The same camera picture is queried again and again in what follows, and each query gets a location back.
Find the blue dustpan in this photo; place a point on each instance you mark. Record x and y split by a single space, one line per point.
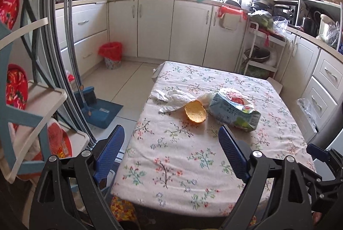
104 112

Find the bagged green vegetables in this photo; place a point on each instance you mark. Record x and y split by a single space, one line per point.
261 21

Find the red trash bin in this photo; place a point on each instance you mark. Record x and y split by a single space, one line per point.
109 50

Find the floral tablecloth table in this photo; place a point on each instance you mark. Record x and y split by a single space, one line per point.
187 155

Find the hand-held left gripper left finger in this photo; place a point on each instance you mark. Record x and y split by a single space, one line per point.
109 155

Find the red patterned slipper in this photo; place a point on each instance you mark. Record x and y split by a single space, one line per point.
57 139
8 10
17 85

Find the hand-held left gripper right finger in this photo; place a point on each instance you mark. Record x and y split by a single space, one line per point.
233 152

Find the snack bag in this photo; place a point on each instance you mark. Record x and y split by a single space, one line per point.
230 115

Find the crumpled white tissue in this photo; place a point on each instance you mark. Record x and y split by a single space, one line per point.
176 98

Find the white shelf trolley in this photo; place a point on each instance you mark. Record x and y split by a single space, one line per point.
280 50

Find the red tassel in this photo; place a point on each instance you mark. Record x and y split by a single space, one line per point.
266 41

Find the white stool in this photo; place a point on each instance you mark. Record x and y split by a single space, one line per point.
274 85

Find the dark kettle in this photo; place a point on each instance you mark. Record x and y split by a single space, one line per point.
309 26

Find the yellow floral slipper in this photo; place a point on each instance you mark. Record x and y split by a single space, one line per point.
123 208

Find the crinkled clear plastic bag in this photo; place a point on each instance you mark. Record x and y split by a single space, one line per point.
280 25

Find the black pan with glass lid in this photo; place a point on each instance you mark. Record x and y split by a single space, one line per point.
257 56

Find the white blue shoe rack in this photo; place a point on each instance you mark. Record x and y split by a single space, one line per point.
32 120

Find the white hanging cutting board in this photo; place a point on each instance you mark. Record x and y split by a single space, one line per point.
230 21

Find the yellow fruit peel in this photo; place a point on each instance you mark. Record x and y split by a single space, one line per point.
195 112

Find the white kitchen base cabinets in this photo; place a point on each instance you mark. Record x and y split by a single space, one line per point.
187 26

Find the white electric kettle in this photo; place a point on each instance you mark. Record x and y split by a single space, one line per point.
325 25

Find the green vegetables on shelf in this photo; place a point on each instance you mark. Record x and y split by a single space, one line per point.
254 72

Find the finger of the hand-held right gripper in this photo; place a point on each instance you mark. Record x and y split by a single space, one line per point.
317 151

